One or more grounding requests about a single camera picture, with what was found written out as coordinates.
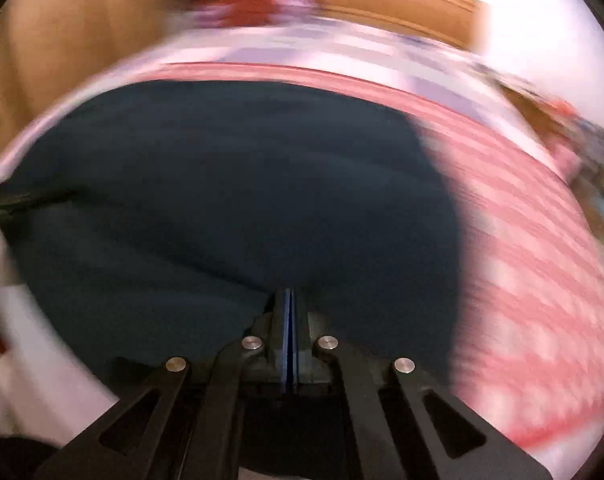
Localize rust red cloth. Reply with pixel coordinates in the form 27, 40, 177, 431
226, 0, 284, 27

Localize purple cloth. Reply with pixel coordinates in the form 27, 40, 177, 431
277, 0, 324, 19

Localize brown and red clutter pile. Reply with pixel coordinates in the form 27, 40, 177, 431
502, 80, 604, 243

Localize pink grey checked bed sheet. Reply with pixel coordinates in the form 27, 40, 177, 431
0, 15, 583, 448

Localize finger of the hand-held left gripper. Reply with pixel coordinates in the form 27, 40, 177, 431
0, 185, 79, 227

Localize brown wooden headboard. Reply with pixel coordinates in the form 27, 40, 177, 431
242, 0, 489, 54

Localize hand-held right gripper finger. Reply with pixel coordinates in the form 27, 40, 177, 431
34, 289, 289, 480
288, 289, 554, 480

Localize tan wooden wardrobe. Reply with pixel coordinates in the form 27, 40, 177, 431
0, 0, 194, 173

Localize dark navy pants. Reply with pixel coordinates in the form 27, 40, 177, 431
2, 80, 472, 378

